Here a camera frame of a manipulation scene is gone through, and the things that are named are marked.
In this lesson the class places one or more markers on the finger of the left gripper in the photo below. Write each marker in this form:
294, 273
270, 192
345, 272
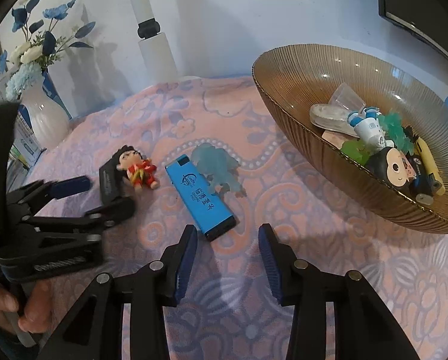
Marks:
96, 220
31, 198

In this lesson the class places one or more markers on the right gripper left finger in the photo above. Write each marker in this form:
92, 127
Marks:
92, 328

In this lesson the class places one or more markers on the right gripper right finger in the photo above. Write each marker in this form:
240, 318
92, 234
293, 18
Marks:
364, 326

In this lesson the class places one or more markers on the black box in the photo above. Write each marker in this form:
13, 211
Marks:
111, 181

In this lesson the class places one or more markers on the red boy figurine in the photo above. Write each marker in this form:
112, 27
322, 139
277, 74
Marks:
139, 170

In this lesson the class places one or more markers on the blue rectangular lighter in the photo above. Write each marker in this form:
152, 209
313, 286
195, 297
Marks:
211, 215

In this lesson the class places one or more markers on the light blue dinosaur toy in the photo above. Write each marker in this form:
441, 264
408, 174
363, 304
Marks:
219, 169

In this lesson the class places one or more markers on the dark blue lighter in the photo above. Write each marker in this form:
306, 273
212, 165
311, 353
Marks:
420, 186

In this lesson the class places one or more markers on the black big-head figurine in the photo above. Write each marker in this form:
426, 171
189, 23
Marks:
392, 166

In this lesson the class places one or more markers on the light green dinosaur toy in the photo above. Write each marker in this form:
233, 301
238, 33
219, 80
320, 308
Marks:
357, 151

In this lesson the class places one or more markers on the white blue robot figurine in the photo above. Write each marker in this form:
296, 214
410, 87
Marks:
368, 129

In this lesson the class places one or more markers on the clear plastic cup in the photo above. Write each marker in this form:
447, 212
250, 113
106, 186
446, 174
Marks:
345, 97

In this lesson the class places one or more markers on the pink rectangular eraser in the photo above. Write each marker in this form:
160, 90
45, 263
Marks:
336, 139

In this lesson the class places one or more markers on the person left hand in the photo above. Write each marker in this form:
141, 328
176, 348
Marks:
37, 312

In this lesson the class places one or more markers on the white ceramic vase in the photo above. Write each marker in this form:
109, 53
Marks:
49, 121

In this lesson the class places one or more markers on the pink floral table cloth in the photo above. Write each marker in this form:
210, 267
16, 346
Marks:
228, 311

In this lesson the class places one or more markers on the blue artificial flowers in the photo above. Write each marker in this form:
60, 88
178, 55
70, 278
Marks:
41, 48

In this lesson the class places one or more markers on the white floor lamp pole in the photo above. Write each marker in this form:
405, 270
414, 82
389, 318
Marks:
154, 45

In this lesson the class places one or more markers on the amber ribbed glass bowl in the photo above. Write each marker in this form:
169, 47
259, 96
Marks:
291, 79

